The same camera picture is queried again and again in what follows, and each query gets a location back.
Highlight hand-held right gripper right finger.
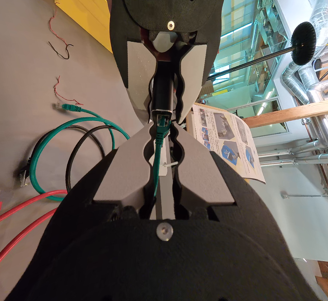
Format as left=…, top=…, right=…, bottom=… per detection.
left=170, top=122, right=236, bottom=220

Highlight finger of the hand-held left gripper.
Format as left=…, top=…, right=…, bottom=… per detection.
left=127, top=41, right=158, bottom=125
left=175, top=44, right=207, bottom=125

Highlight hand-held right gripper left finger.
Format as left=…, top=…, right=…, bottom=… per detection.
left=93, top=121, right=157, bottom=220

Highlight black ethernet splitter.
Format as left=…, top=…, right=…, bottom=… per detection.
left=150, top=60, right=177, bottom=123

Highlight green ethernet cable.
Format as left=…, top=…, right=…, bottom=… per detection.
left=29, top=102, right=172, bottom=202

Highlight black ethernet cable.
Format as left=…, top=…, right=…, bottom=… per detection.
left=19, top=125, right=121, bottom=194

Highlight printed instruction sheet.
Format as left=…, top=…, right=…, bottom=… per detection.
left=192, top=104, right=266, bottom=185

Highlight instruction sheet on wooden stand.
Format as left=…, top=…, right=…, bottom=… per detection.
left=186, top=102, right=246, bottom=178

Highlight silver metal pipes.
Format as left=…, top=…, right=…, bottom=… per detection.
left=257, top=139, right=328, bottom=168

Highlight yellow plastic bin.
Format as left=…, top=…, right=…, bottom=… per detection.
left=51, top=0, right=114, bottom=53

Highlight wooden beam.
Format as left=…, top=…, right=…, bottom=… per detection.
left=242, top=101, right=328, bottom=129

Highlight black pole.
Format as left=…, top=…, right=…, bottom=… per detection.
left=207, top=21, right=318, bottom=81

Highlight red ethernet cable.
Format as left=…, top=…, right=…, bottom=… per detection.
left=0, top=189, right=68, bottom=262

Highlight thin black wire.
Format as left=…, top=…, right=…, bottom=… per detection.
left=48, top=41, right=75, bottom=60

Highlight thin red wire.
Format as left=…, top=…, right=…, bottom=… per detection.
left=53, top=76, right=84, bottom=106
left=49, top=2, right=68, bottom=43

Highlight silver ventilation duct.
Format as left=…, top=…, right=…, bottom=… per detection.
left=281, top=0, right=328, bottom=137

